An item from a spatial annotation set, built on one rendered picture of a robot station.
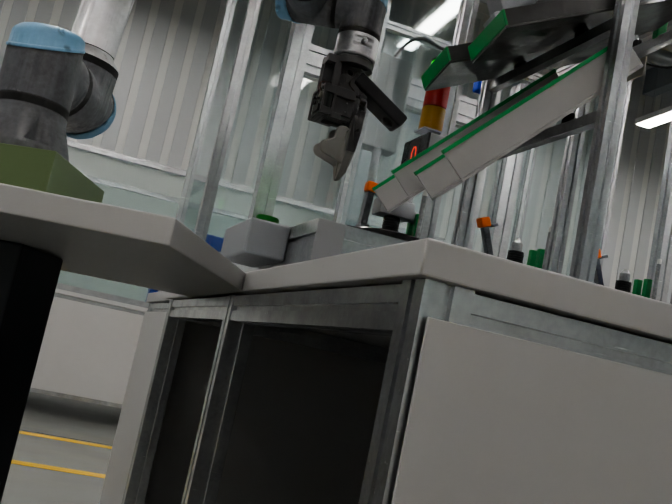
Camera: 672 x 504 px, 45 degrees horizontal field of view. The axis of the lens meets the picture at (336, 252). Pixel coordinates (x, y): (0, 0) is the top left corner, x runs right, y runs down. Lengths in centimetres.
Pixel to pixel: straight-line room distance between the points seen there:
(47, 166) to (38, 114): 13
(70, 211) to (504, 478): 48
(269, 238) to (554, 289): 74
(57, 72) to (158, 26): 857
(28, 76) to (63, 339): 505
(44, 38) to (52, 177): 25
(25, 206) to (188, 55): 906
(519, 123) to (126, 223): 47
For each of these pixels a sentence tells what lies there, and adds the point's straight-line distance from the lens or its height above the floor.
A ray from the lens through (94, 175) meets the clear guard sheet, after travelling 646.
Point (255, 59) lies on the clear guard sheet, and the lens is 286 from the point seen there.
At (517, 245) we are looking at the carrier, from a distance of 155.
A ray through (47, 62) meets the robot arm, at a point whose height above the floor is 112.
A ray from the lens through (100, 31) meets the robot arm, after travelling 156.
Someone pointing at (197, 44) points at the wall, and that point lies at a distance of 993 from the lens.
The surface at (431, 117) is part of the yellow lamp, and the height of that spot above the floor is 128.
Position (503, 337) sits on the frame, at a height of 80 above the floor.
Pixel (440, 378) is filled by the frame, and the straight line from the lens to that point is 65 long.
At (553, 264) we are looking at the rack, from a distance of 135.
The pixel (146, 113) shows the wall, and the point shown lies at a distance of 965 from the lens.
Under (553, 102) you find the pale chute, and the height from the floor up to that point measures 111.
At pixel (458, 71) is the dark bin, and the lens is 123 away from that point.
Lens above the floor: 75
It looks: 8 degrees up
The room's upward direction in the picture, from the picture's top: 12 degrees clockwise
